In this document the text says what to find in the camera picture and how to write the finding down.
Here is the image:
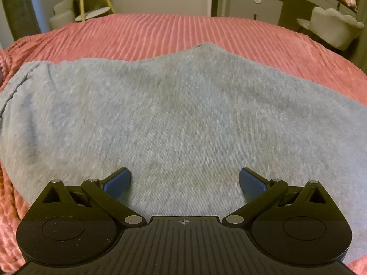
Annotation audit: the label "grey fluffy vanity chair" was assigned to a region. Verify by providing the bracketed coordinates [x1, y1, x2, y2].
[296, 6, 364, 51]

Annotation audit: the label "grey drawer cabinet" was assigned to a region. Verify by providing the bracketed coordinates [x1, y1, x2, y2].
[219, 0, 283, 25]

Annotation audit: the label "grey sweatpants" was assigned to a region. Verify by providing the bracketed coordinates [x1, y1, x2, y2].
[1, 43, 366, 262]

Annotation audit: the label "grey armchair by table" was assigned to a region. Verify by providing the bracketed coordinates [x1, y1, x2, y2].
[49, 0, 80, 30]

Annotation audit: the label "pink ribbed bedspread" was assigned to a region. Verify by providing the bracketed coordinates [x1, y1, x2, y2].
[0, 12, 367, 275]

